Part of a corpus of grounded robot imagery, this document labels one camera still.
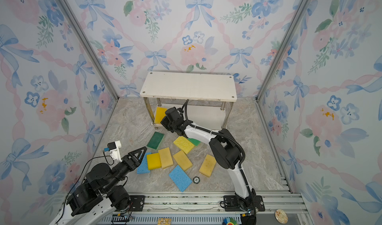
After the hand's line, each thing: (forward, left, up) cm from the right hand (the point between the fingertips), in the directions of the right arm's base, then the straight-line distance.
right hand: (160, 119), depth 91 cm
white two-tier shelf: (-2, -26, +21) cm, 33 cm away
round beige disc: (-47, -63, -13) cm, 80 cm away
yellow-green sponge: (-11, -15, -11) cm, 22 cm away
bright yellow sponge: (+5, +1, -1) cm, 5 cm away
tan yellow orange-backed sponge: (-23, -29, -13) cm, 39 cm away
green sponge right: (-9, -22, -12) cm, 26 cm away
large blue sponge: (-31, -14, -11) cm, 36 cm away
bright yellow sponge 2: (-22, +2, -11) cm, 25 cm away
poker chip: (-31, -22, -14) cm, 41 cm away
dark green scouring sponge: (-9, +4, -12) cm, 15 cm away
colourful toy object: (-49, -38, -12) cm, 63 cm away
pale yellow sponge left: (-19, -4, -12) cm, 23 cm away
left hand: (-26, +1, +12) cm, 29 cm away
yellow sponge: (-21, -15, -13) cm, 29 cm away
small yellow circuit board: (-50, -8, -12) cm, 52 cm away
